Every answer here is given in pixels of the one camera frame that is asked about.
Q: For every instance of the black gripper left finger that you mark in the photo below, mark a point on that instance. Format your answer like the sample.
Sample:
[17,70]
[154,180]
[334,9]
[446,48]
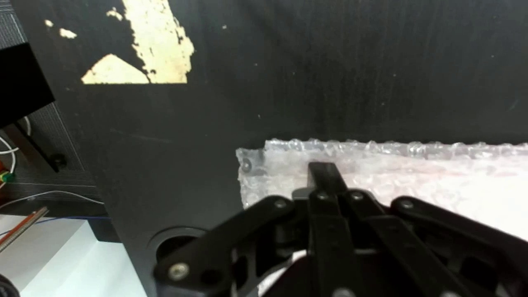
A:
[232,248]

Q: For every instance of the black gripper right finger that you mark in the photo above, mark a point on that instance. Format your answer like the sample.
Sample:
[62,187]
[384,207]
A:
[418,248]

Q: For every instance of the pink bubble plastic sheet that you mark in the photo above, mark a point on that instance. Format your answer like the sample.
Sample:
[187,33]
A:
[440,175]

